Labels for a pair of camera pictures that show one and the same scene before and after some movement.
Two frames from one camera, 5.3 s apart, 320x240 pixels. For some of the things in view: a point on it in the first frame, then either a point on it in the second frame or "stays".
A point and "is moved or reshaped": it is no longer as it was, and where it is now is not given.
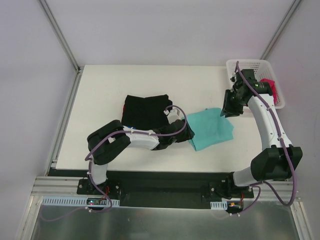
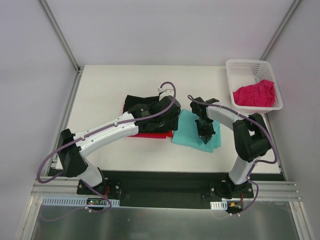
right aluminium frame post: [294, 6] stays
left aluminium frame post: [75, 84] stays
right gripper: [230, 105] -> [205, 128]
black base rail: [158, 189] stays
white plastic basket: [262, 69] stays
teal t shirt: [209, 128] is moved or reshaped
